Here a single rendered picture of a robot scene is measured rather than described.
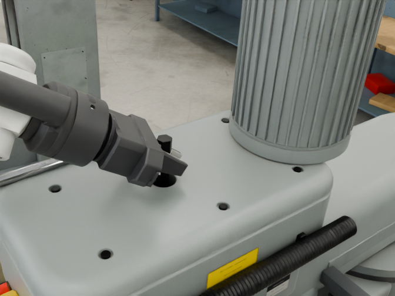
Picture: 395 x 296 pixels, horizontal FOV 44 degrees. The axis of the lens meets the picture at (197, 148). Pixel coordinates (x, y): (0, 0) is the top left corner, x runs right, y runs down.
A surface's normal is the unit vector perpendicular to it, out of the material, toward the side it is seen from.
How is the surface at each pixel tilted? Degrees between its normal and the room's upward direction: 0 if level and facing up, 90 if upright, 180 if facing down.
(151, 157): 52
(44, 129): 63
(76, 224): 0
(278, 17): 90
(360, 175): 0
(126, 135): 30
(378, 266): 0
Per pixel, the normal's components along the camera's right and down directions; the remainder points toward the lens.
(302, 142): 0.00, 0.54
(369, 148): 0.06, -0.84
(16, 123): 0.59, -0.09
